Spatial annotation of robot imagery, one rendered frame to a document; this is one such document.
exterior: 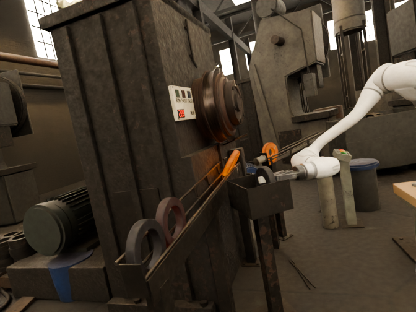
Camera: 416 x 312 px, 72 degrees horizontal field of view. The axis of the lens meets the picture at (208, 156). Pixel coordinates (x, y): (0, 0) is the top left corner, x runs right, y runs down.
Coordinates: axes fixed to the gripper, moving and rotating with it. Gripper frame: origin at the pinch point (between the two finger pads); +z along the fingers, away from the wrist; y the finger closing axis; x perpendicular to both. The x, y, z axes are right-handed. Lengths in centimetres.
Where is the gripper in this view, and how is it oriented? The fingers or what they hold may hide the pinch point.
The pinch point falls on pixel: (265, 179)
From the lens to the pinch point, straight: 143.6
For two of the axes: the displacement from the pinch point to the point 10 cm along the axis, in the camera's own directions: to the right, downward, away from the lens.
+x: -1.3, -9.9, -1.0
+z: -9.5, 1.6, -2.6
